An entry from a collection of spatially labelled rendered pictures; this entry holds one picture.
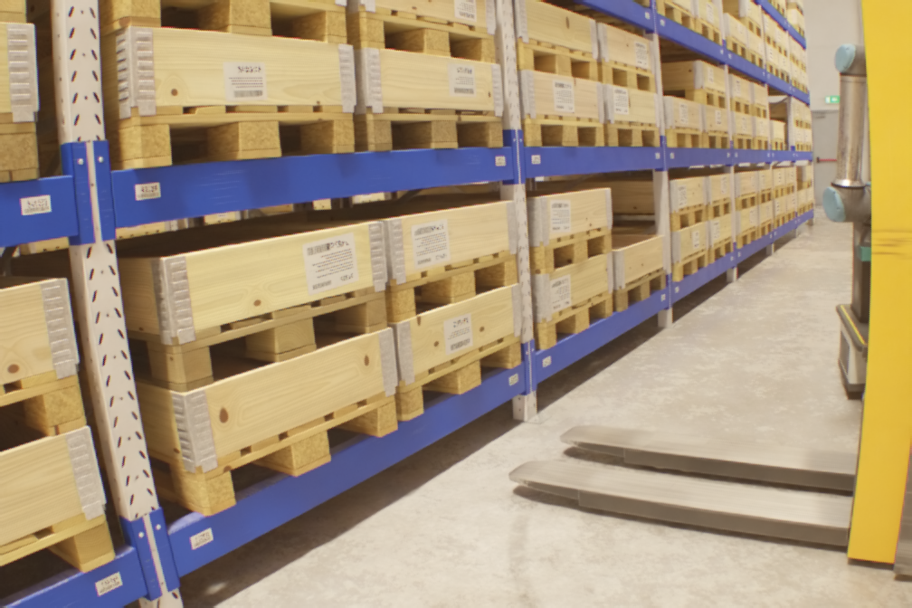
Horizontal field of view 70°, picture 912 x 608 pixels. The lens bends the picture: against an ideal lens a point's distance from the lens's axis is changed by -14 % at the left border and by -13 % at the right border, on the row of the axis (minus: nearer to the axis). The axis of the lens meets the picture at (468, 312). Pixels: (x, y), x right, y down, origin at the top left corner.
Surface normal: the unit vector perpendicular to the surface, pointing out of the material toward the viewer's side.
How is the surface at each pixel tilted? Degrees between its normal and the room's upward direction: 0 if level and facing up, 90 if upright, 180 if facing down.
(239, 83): 90
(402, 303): 90
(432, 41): 90
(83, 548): 90
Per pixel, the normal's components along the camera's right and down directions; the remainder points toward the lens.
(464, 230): 0.83, 0.05
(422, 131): -0.56, 0.19
